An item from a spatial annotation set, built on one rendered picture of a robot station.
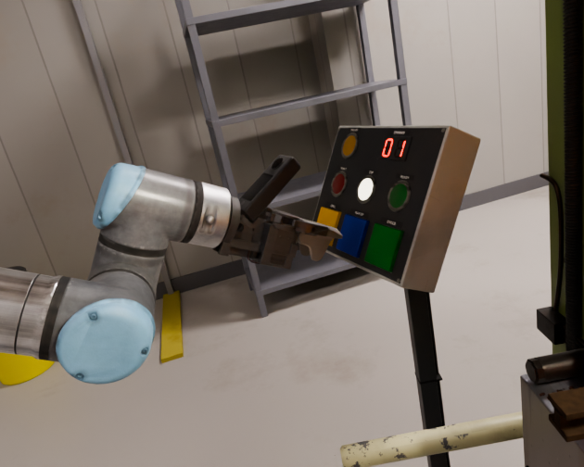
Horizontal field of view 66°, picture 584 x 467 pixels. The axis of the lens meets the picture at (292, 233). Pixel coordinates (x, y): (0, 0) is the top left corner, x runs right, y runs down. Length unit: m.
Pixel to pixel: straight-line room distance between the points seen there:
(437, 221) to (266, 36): 2.69
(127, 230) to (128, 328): 0.16
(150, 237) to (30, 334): 0.19
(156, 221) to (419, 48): 3.30
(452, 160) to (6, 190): 3.03
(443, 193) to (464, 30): 3.22
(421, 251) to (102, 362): 0.52
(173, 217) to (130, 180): 0.07
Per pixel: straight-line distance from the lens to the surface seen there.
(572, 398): 0.49
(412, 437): 0.97
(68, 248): 3.48
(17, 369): 3.12
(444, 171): 0.80
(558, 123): 0.86
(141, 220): 0.61
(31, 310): 0.52
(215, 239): 0.64
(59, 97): 3.33
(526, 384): 0.66
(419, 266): 0.80
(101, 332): 0.50
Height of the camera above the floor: 1.32
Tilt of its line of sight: 19 degrees down
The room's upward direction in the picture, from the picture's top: 12 degrees counter-clockwise
